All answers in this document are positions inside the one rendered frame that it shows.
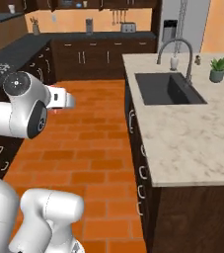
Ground dark wood cupboards under hob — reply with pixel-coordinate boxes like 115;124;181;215
0;42;57;180

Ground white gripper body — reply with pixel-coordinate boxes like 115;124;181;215
62;92;76;110

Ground grey curved tap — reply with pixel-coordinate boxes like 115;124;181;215
156;38;194;85

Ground dark wood wall cupboards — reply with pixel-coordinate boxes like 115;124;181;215
0;0;162;14

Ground silver toaster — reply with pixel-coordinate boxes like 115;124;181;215
119;22;138;35

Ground silver island cupboard handle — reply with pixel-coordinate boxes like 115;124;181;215
128;109;136;134
137;184;147;200
135;202;144;217
139;143;148;159
139;165;148;181

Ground dark wood island cupboards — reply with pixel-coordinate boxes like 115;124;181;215
124;80;224;253

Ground green plant in grey pot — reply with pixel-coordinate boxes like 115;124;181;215
208;54;224;84

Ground white soap dispenser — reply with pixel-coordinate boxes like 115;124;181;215
170;53;180;71

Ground grey blender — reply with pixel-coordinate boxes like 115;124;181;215
85;17;95;36

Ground grey pot with utensils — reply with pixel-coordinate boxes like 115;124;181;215
30;16;41;37

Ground hanging kitchen tools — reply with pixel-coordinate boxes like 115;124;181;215
111;9;128;27

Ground black sink basin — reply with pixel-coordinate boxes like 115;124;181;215
134;72;208;107

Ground silver fridge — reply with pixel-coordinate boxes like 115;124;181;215
156;0;212;55

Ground dark wood base cupboards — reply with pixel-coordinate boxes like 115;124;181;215
49;37;158;82

